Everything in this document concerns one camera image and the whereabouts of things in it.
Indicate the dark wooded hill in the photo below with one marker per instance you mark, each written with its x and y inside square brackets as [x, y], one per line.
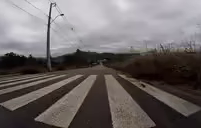
[88, 57]

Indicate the grey asphalt road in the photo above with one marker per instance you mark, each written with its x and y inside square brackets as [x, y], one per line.
[98, 100]

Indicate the white zebra crossing stripes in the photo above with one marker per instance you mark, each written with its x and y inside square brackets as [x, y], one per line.
[71, 100]

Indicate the utility pole with street lamp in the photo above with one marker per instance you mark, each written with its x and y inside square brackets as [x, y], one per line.
[48, 43]

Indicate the dry brown scrub verge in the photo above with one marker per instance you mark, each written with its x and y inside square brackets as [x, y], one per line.
[174, 68]

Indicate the dark tree line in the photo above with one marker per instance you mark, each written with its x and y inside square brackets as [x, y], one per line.
[11, 60]

